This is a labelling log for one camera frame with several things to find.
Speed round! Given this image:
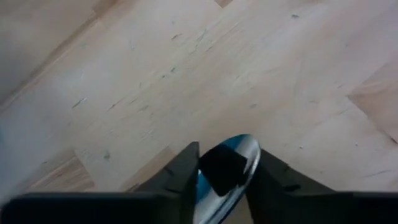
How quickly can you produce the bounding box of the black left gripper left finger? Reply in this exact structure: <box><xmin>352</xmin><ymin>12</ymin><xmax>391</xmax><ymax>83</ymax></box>
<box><xmin>0</xmin><ymin>141</ymin><xmax>200</xmax><ymax>224</ymax></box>

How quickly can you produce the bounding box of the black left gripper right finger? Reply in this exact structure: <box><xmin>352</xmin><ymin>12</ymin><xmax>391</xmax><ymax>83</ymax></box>
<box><xmin>245</xmin><ymin>149</ymin><xmax>398</xmax><ymax>224</ymax></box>

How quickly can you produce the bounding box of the plain silver spoon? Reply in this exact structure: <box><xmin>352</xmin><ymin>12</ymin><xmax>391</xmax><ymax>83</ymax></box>
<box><xmin>192</xmin><ymin>133</ymin><xmax>262</xmax><ymax>224</ymax></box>

